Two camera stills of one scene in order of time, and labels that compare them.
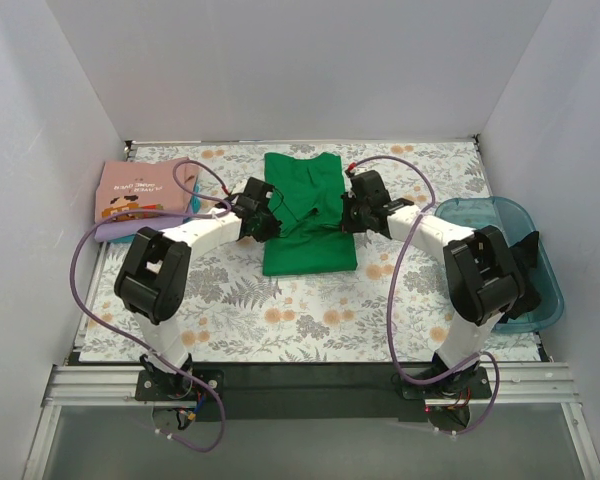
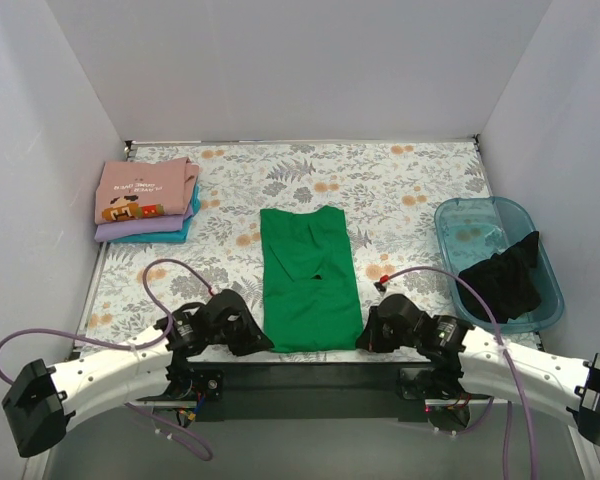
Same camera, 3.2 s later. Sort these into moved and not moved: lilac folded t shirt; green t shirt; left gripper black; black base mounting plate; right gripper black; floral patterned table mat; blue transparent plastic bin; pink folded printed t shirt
Moved: right gripper black; left gripper black; green t shirt
Not moved: pink folded printed t shirt; lilac folded t shirt; blue transparent plastic bin; black base mounting plate; floral patterned table mat
